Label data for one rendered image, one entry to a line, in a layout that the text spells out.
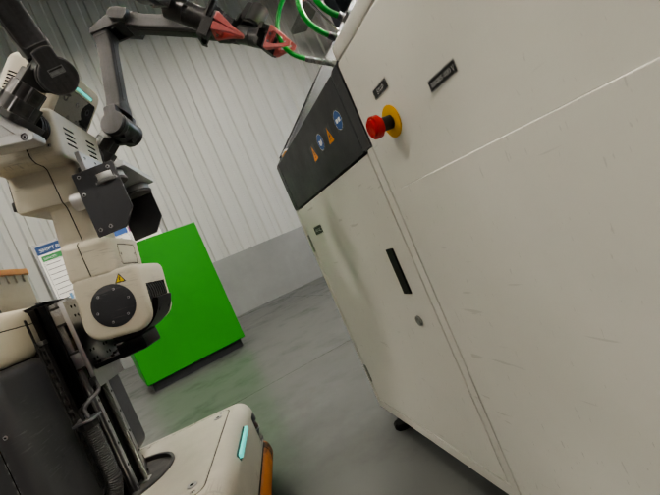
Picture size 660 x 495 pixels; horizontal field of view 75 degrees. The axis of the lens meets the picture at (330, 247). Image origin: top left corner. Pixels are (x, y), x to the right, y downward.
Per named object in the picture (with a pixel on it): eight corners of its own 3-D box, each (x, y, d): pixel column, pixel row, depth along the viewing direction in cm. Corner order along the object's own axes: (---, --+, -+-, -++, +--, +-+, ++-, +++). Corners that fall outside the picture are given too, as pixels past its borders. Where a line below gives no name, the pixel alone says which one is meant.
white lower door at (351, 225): (377, 399, 144) (295, 211, 142) (382, 396, 144) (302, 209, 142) (506, 485, 82) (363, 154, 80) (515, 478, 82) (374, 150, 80)
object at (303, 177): (298, 209, 140) (278, 164, 140) (309, 204, 142) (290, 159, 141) (363, 153, 81) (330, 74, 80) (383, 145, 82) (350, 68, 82)
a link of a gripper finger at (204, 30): (245, 21, 105) (208, 6, 104) (234, 48, 105) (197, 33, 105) (248, 34, 112) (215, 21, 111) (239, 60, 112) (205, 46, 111)
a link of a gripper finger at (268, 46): (302, 38, 127) (278, 33, 131) (290, 27, 121) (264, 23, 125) (295, 62, 128) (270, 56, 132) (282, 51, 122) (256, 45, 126)
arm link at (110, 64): (104, 37, 150) (82, 18, 140) (138, 24, 148) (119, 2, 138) (123, 150, 139) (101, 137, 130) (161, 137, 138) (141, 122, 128)
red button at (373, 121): (370, 149, 69) (357, 119, 69) (392, 141, 70) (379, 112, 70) (383, 138, 64) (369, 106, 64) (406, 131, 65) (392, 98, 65)
